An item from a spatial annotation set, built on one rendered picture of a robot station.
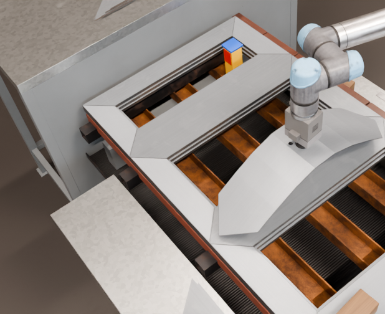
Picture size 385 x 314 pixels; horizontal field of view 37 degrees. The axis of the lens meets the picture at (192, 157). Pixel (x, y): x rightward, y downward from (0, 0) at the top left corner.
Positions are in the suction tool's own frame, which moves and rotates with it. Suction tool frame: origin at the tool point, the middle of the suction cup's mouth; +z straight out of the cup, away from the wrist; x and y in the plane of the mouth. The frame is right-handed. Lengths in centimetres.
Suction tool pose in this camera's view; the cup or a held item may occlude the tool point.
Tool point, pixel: (302, 146)
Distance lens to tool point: 171.1
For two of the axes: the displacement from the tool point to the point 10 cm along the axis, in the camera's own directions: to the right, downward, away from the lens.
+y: 6.7, 5.2, -5.3
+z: 1.3, 6.2, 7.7
